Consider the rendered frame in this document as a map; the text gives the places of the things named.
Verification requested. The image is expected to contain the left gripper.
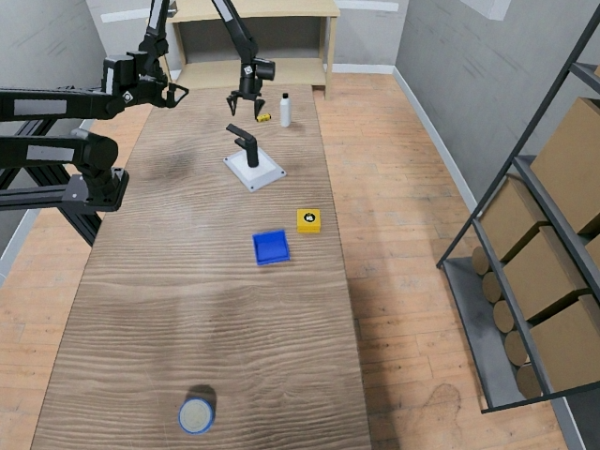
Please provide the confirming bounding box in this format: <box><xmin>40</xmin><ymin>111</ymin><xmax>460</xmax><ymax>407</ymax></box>
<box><xmin>226</xmin><ymin>77</ymin><xmax>265</xmax><ymax>120</ymax></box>

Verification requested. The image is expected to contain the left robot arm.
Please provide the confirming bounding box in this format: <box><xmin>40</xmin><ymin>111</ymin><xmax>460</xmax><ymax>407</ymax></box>
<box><xmin>138</xmin><ymin>0</ymin><xmax>276</xmax><ymax>93</ymax></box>

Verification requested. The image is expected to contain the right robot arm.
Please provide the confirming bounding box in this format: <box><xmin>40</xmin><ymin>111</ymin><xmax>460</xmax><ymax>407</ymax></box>
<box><xmin>0</xmin><ymin>51</ymin><xmax>157</xmax><ymax>207</ymax></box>

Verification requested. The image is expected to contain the blue square bin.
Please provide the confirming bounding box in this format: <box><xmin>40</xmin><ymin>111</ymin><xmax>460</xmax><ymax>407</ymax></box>
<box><xmin>252</xmin><ymin>230</ymin><xmax>290</xmax><ymax>265</ymax></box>

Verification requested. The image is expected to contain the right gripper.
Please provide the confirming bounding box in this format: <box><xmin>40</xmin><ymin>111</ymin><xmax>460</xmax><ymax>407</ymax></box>
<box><xmin>130</xmin><ymin>75</ymin><xmax>189</xmax><ymax>109</ymax></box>

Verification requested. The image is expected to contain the white bottle with black cap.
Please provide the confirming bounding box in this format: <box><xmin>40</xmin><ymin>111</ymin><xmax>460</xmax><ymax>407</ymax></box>
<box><xmin>280</xmin><ymin>93</ymin><xmax>291</xmax><ymax>127</ymax></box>

